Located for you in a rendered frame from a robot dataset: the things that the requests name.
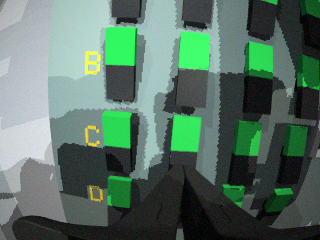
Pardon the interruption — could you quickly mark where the pale green switch panel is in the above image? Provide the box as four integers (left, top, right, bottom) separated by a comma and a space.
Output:
48, 0, 320, 229

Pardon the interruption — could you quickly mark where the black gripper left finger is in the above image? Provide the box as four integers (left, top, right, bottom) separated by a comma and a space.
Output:
12, 164, 185, 240

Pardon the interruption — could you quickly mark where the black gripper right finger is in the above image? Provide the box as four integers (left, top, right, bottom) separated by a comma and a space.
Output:
180, 164, 320, 240

